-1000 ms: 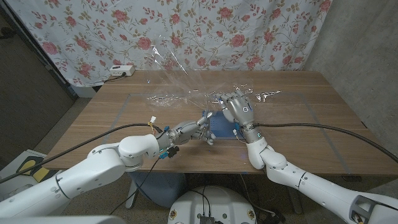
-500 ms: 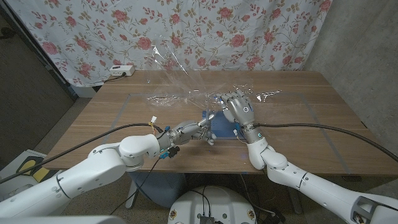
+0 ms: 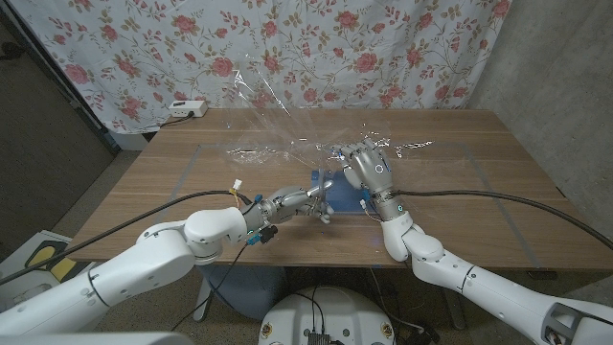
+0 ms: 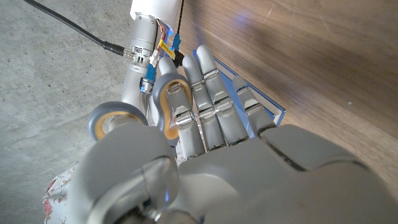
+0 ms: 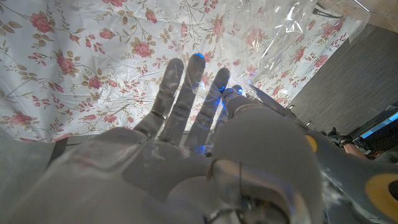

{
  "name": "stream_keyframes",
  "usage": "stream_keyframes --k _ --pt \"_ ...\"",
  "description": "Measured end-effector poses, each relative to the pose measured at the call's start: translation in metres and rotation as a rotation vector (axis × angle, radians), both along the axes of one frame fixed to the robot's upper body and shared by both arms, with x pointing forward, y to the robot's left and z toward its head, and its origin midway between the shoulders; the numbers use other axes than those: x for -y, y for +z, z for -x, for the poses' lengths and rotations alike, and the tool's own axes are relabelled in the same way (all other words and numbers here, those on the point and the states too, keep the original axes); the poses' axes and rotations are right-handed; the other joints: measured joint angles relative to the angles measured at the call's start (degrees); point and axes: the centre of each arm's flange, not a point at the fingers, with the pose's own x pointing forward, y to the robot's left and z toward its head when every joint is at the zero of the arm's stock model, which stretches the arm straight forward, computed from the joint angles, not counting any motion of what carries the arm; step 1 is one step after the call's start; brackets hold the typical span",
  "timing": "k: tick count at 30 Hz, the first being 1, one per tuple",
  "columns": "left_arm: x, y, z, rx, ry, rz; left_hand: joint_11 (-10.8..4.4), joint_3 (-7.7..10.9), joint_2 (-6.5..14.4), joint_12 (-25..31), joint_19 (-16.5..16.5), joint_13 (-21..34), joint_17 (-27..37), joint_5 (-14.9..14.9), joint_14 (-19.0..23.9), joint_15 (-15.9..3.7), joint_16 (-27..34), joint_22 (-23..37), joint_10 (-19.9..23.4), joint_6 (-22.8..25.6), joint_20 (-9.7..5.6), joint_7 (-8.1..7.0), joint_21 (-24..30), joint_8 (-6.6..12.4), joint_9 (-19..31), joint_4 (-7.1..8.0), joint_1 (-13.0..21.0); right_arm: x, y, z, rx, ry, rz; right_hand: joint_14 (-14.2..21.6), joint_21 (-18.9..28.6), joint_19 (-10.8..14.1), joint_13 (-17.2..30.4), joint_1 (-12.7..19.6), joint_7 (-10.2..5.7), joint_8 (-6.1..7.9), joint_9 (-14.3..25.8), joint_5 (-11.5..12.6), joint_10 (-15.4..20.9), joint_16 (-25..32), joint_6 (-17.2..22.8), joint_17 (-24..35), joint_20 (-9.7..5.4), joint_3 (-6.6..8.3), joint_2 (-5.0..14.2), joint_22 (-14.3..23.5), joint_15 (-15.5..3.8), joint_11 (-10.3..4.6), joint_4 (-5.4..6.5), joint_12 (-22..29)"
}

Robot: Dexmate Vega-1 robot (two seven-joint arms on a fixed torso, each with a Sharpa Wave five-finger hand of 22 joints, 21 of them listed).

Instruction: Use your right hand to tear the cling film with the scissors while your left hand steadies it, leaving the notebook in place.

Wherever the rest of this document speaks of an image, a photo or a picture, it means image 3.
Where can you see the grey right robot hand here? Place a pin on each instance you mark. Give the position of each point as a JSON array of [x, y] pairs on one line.
[[373, 167]]

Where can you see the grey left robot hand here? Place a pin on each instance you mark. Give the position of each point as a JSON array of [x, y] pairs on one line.
[[287, 203]]

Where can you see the clear cling film sheet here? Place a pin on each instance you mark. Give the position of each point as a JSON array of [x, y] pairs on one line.
[[287, 129]]

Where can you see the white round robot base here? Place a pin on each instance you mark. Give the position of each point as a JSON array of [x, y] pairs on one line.
[[330, 311]]

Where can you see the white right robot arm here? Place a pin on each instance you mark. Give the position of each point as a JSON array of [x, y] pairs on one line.
[[455, 275]]

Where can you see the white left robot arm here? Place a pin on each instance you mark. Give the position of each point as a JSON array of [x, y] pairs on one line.
[[153, 263]]

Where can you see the blue notebook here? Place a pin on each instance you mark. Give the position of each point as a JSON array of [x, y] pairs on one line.
[[342, 196]]

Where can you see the blue grey stool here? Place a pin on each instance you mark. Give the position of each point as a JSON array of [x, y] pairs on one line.
[[244, 292]]

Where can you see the floral rose curtain backdrop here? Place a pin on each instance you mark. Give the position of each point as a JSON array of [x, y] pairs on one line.
[[335, 48]]

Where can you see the white power strip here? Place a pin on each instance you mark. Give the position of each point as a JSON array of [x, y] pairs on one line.
[[188, 108]]

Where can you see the grey table leg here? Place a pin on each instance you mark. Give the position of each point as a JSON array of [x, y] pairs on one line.
[[452, 311]]

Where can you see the black floor plug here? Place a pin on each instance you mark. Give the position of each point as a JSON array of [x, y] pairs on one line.
[[424, 335]]

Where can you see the white robot torso edge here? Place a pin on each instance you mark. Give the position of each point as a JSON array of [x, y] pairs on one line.
[[96, 340]]

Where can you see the yellow black foot pedal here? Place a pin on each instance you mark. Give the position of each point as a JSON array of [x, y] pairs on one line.
[[45, 254]]

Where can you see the dark perforated partition panel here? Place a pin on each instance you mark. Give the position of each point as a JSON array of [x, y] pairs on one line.
[[43, 144]]

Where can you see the white pedal board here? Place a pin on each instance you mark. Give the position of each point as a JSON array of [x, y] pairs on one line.
[[19, 249]]

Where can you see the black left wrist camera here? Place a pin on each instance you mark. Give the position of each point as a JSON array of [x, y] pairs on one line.
[[265, 235]]

